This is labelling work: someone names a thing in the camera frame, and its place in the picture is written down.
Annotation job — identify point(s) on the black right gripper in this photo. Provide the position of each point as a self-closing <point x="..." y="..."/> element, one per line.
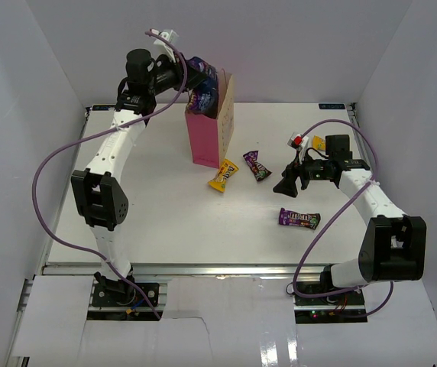
<point x="288" y="186"/>

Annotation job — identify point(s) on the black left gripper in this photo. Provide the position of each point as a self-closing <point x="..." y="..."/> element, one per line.
<point x="176" y="67"/>

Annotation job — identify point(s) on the blue purple snack bag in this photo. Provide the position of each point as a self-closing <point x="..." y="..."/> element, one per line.
<point x="204" y="98"/>

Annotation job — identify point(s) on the brown purple m&m's packet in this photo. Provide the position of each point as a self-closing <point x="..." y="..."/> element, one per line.
<point x="292" y="218"/>
<point x="259" y="171"/>

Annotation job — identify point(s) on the brown purple M&M's packet front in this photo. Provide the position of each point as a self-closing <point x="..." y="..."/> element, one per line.
<point x="292" y="218"/>

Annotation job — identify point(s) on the yellow m&m's packet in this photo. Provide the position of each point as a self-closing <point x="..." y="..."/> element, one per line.
<point x="318" y="143"/>
<point x="227" y="170"/>

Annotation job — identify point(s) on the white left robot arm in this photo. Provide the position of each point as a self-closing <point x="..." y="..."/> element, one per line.
<point x="100" y="200"/>

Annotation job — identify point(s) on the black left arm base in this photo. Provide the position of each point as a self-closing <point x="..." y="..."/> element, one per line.
<point x="108" y="293"/>

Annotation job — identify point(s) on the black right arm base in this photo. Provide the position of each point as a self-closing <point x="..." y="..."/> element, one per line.
<point x="341" y="308"/>

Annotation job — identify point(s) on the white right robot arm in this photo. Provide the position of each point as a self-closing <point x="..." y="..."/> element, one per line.
<point x="394" y="244"/>

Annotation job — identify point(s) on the beige pink paper bag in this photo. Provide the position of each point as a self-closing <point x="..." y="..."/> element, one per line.
<point x="209" y="138"/>

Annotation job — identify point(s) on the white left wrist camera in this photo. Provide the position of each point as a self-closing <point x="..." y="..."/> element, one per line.
<point x="165" y="37"/>

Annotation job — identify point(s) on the aluminium table edge rail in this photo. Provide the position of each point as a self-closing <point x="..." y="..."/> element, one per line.
<point x="177" y="269"/>

